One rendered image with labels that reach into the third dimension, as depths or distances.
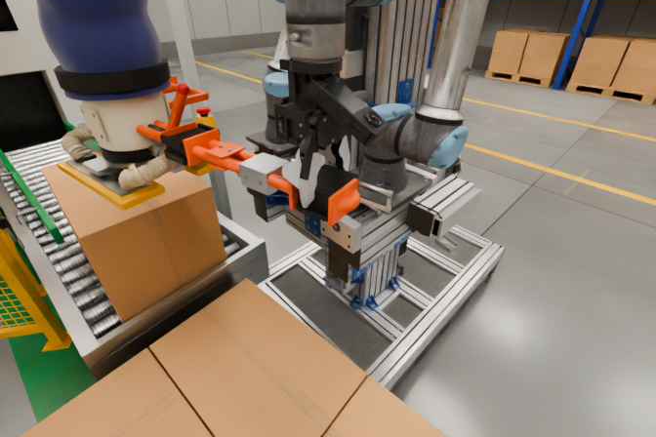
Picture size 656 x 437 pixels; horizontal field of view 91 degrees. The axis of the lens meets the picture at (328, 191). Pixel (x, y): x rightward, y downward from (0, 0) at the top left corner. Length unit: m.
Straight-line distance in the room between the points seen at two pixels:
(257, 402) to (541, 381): 1.35
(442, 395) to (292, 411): 0.87
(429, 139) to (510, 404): 1.35
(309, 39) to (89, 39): 0.52
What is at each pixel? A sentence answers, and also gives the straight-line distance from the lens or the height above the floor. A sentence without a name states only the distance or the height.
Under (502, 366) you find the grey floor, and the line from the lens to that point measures 1.96.
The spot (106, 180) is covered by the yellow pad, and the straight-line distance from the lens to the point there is 0.93.
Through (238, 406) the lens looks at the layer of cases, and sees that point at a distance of 1.12.
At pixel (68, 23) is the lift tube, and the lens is 0.86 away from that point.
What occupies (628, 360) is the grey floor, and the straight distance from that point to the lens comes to 2.31.
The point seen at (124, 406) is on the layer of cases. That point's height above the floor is 0.54.
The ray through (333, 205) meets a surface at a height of 1.27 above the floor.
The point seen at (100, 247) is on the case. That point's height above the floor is 0.90.
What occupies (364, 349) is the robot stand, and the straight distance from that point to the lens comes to 1.57.
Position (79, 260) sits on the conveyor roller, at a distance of 1.80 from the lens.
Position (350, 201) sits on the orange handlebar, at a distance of 0.49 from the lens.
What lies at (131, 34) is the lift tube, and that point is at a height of 1.46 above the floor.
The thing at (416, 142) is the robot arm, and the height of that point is 1.21.
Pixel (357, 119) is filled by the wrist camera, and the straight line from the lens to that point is 0.42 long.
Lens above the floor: 1.53
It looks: 32 degrees down
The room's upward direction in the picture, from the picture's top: straight up
